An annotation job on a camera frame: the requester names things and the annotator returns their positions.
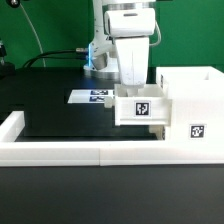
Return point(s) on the white drawer cabinet box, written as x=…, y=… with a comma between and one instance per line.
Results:
x=197, y=103

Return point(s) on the white front drawer tray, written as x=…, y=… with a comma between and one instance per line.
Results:
x=158, y=130

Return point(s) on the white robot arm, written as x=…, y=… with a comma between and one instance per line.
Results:
x=102, y=59

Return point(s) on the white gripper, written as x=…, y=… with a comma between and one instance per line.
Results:
x=130, y=31

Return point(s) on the fiducial marker sheet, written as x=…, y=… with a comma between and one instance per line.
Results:
x=84, y=96

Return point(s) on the white foam border frame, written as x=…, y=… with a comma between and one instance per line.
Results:
x=100, y=153

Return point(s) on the white drawer tray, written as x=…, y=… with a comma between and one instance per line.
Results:
x=158, y=130
x=149, y=106

